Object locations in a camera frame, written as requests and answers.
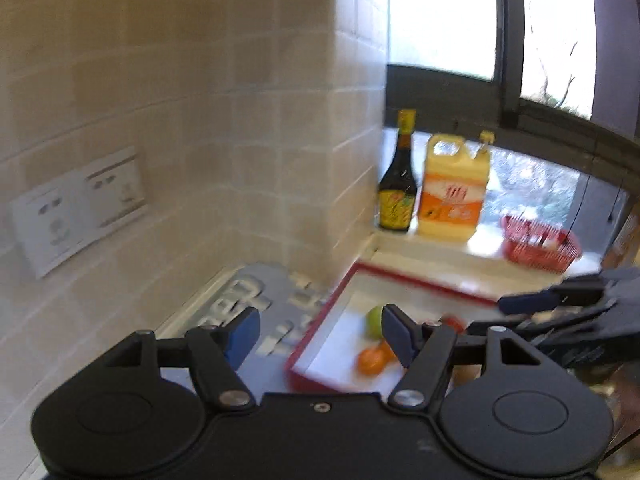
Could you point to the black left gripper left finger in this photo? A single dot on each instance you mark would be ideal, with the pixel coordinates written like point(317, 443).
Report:
point(213, 354)

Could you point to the dark window frame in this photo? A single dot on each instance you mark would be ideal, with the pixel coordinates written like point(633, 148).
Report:
point(555, 79)

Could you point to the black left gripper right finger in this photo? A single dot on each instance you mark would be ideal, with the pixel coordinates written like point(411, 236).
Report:
point(428, 353)

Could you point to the yellow detergent jug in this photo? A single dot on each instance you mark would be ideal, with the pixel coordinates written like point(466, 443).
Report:
point(454, 187)

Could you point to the green round fruit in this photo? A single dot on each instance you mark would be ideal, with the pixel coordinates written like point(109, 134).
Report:
point(374, 329)

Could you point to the white wall socket panel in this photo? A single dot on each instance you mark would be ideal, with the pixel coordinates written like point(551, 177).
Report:
point(58, 219)

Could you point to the orange tangerine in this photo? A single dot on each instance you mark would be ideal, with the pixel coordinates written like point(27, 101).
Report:
point(387, 354)
point(453, 322)
point(371, 362)

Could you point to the red plastic basket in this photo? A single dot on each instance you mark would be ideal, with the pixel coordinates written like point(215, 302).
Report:
point(538, 245)

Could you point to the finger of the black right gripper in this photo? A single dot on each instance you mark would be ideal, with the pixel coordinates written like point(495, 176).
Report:
point(566, 294)
point(544, 322)

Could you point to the dark soy sauce bottle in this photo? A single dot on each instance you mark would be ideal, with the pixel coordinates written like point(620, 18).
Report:
point(397, 189)

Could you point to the blue sleep tight mat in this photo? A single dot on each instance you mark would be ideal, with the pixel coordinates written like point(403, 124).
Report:
point(287, 303)

